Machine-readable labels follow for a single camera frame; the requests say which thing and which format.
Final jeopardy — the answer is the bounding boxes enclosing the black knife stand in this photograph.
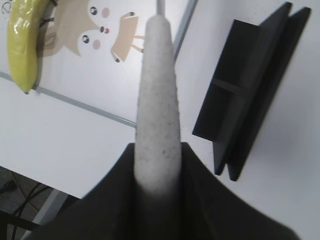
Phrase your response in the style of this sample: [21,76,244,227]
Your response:
[192,2,312,181]

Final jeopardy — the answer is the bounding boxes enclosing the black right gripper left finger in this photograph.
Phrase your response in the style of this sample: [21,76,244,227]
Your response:
[27,143,137,240]

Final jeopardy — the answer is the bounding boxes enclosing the black floor cables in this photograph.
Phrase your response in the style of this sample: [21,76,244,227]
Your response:
[0,169,55,232]

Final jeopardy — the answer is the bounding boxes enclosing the yellow plastic banana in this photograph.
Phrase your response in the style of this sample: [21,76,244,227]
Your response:
[7,0,49,94]

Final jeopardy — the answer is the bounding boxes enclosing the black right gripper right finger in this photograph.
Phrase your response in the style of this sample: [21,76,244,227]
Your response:
[180,142,299,240]

